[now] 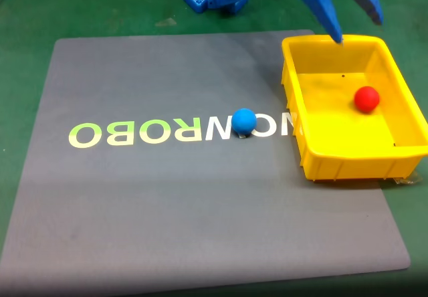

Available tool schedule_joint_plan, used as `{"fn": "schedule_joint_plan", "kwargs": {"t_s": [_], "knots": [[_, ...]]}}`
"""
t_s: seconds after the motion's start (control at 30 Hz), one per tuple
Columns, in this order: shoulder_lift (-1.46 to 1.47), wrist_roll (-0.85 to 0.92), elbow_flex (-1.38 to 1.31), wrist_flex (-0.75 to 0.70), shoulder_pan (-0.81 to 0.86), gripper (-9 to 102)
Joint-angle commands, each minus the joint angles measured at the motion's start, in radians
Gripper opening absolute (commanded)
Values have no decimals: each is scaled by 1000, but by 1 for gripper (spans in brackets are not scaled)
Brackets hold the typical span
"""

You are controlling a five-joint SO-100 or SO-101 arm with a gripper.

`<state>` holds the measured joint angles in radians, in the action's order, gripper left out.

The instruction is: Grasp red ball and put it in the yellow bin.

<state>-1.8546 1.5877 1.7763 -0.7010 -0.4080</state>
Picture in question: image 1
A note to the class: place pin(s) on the clear tape piece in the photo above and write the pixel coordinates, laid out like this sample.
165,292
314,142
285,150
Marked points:
409,179

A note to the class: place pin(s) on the blue ball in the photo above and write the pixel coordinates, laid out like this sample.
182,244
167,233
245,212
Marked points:
244,120

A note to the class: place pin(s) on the grey printed mat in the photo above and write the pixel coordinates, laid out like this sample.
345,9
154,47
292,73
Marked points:
167,193

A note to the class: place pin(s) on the red ball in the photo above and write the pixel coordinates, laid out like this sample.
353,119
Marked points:
366,98

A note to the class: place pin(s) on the yellow plastic bin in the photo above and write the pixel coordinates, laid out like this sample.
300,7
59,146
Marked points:
334,136

